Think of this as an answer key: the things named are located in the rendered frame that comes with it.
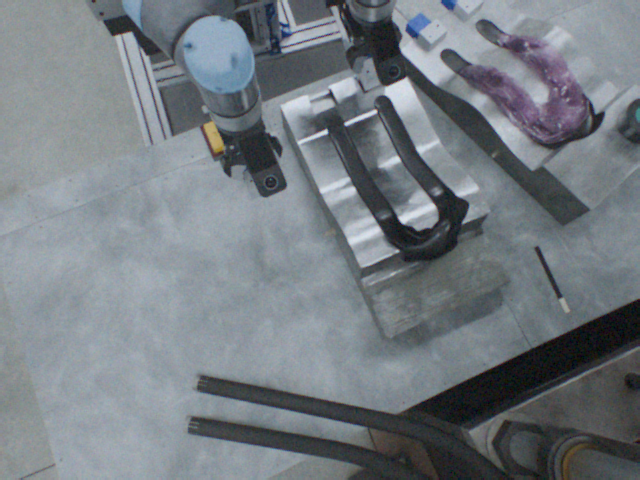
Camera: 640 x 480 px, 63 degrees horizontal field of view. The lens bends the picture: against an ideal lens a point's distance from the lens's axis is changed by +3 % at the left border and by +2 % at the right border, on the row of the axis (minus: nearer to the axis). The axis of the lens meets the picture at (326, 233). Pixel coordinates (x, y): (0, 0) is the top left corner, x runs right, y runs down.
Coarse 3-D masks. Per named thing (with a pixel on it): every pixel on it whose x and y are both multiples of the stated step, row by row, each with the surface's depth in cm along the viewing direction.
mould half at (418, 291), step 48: (336, 96) 103; (384, 144) 101; (432, 144) 101; (336, 192) 98; (384, 192) 96; (480, 192) 93; (384, 240) 90; (480, 240) 98; (384, 288) 96; (432, 288) 96; (480, 288) 96; (384, 336) 96
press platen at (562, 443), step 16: (560, 432) 75; (576, 432) 73; (544, 448) 74; (560, 448) 72; (576, 448) 72; (592, 448) 72; (608, 448) 72; (624, 448) 73; (544, 464) 73; (560, 464) 72
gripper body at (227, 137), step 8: (248, 128) 72; (264, 128) 79; (224, 136) 78; (232, 136) 78; (224, 144) 79; (232, 144) 78; (232, 152) 78; (240, 152) 78; (232, 160) 80; (240, 160) 81
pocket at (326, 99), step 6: (330, 90) 104; (312, 96) 104; (318, 96) 104; (324, 96) 105; (330, 96) 105; (312, 102) 105; (318, 102) 105; (324, 102) 105; (330, 102) 105; (336, 102) 104; (312, 108) 105; (318, 108) 105; (324, 108) 105
